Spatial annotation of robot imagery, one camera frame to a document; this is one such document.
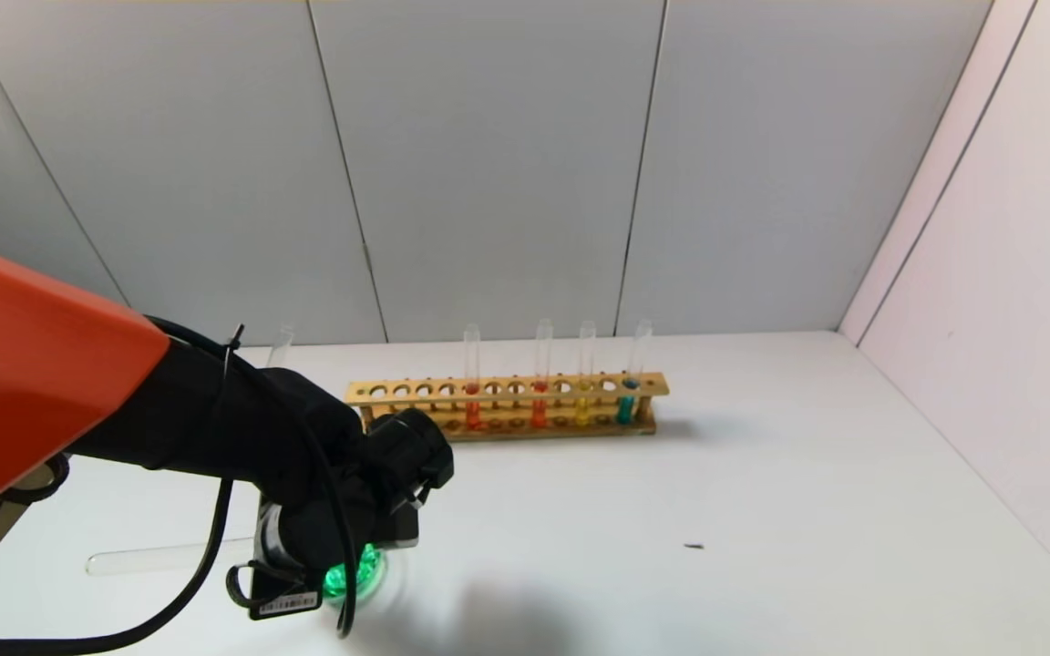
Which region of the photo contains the clear glass beaker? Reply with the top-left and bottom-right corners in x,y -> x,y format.
320,542 -> 409,610

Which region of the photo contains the orange pigment glass test tube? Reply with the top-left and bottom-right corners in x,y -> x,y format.
458,324 -> 483,431
530,318 -> 555,430

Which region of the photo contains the blue pigment glass test tube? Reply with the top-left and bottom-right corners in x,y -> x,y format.
265,324 -> 297,370
614,319 -> 654,425

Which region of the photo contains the wooden test tube rack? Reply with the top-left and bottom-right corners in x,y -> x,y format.
345,372 -> 670,446

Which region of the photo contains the yellow pigment glass test tube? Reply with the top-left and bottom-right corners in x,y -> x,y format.
85,537 -> 258,578
573,320 -> 598,427

